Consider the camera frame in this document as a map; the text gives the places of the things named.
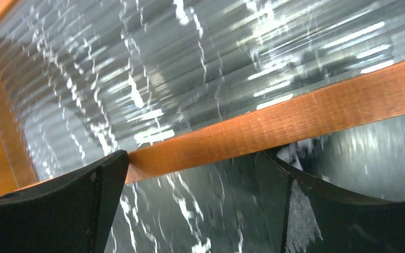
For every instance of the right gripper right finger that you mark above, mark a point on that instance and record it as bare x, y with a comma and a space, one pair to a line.
304, 213

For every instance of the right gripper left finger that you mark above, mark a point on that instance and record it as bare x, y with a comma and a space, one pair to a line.
70, 213

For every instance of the orange wooden shelf rack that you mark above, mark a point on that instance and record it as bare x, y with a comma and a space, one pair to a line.
79, 79

